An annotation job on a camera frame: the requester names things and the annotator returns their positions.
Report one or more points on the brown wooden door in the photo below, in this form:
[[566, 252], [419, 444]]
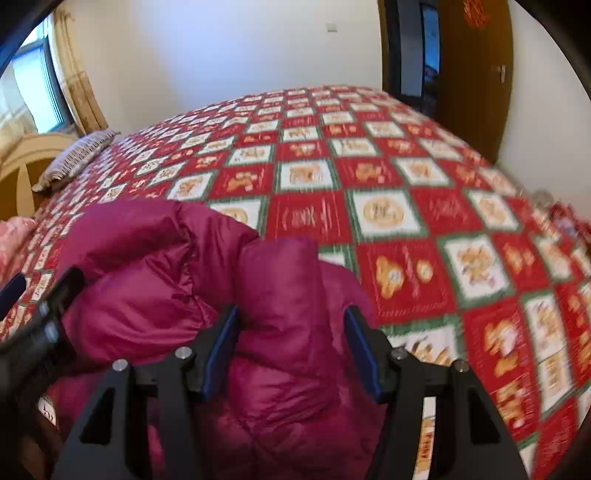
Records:
[[471, 83]]

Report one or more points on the grey crumpled cloth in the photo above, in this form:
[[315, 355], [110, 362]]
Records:
[[542, 199]]

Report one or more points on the pink patterned cloth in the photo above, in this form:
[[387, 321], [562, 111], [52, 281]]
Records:
[[16, 242]]

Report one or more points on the beige patterned curtain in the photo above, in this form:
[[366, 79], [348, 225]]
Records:
[[78, 78]]

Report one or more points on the window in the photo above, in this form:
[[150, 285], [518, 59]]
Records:
[[41, 83]]

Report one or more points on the red paper door decoration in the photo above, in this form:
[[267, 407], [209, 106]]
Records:
[[476, 13]]

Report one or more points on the cream wooden headboard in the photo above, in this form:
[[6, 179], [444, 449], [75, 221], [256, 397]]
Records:
[[27, 157]]

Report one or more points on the striped pillow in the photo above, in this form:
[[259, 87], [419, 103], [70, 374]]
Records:
[[78, 159]]

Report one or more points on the wooden door frame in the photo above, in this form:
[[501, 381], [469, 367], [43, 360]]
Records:
[[384, 46]]

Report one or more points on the sheer white curtain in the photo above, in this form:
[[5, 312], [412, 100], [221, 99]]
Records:
[[14, 120]]

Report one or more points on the magenta down jacket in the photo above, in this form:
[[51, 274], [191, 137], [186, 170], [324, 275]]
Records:
[[286, 323]]

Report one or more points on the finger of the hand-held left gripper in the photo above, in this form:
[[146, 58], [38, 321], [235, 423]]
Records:
[[64, 290], [11, 293]]

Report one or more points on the red crumpled cloth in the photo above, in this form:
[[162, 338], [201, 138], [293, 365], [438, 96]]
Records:
[[565, 217]]

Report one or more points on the red checked printed blanket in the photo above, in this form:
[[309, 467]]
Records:
[[392, 258]]

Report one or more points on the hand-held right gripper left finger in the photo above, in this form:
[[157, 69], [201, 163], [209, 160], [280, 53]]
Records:
[[219, 355]]

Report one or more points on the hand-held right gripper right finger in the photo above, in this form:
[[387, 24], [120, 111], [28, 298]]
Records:
[[364, 355]]

